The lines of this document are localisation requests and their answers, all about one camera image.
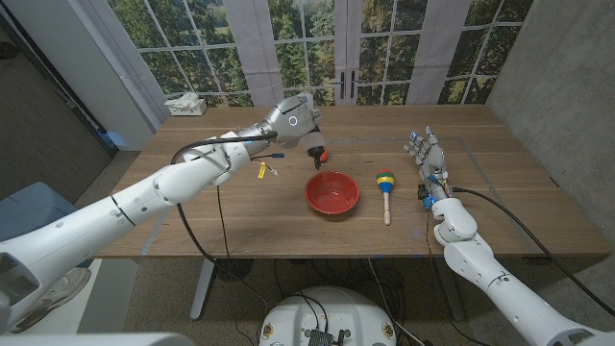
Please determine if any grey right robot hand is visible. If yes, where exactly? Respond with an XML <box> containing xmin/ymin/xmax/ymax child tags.
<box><xmin>403</xmin><ymin>125</ymin><xmax>452</xmax><ymax>202</ymax></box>

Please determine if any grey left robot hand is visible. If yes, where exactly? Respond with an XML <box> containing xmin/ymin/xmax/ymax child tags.
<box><xmin>239</xmin><ymin>91</ymin><xmax>324</xmax><ymax>150</ymax></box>

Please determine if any colourful striped wooden maraca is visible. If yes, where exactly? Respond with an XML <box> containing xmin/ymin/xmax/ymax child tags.
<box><xmin>375</xmin><ymin>168</ymin><xmax>396</xmax><ymax>227</ymax></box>

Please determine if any red bowl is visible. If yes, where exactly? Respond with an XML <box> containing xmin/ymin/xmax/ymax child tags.
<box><xmin>304</xmin><ymin>170</ymin><xmax>360</xmax><ymax>216</ymax></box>

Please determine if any white tissue box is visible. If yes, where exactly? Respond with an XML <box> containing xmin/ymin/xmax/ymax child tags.
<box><xmin>164</xmin><ymin>92</ymin><xmax>209</xmax><ymax>117</ymax></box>

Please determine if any printed window forest backdrop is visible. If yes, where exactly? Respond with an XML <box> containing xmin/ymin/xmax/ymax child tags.
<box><xmin>79</xmin><ymin>0</ymin><xmax>535</xmax><ymax>121</ymax></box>

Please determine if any grey table leg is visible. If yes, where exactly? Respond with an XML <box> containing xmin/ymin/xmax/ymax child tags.
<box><xmin>434</xmin><ymin>258</ymin><xmax>466</xmax><ymax>322</ymax></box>

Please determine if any round black floor fan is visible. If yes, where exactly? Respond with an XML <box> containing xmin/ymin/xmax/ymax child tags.
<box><xmin>214</xmin><ymin>258</ymin><xmax>255</xmax><ymax>283</ymax></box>

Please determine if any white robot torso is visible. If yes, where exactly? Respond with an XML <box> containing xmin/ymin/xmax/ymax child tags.
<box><xmin>258</xmin><ymin>285</ymin><xmax>397</xmax><ymax>346</ymax></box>

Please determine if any white table leg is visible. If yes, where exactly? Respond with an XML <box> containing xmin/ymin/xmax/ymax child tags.
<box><xmin>189</xmin><ymin>258</ymin><xmax>217</xmax><ymax>321</ymax></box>

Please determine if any blue-grey bin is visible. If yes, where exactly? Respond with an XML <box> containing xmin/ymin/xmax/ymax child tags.
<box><xmin>0</xmin><ymin>181</ymin><xmax>90</xmax><ymax>241</ymax></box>

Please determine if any grey sneaker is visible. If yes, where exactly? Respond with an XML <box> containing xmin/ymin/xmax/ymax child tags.
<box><xmin>9</xmin><ymin>267</ymin><xmax>92</xmax><ymax>334</ymax></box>

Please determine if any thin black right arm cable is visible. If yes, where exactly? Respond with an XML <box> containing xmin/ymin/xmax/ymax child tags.
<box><xmin>425</xmin><ymin>206</ymin><xmax>491</xmax><ymax>346</ymax></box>

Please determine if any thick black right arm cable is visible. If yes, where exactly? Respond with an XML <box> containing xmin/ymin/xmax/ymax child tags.
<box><xmin>451</xmin><ymin>186</ymin><xmax>615</xmax><ymax>318</ymax></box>

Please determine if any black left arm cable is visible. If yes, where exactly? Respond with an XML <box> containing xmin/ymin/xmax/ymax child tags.
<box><xmin>170</xmin><ymin>133</ymin><xmax>280</xmax><ymax>316</ymax></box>

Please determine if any white floor cable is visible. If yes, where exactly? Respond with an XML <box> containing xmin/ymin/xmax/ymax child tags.
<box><xmin>367</xmin><ymin>258</ymin><xmax>427</xmax><ymax>346</ymax></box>

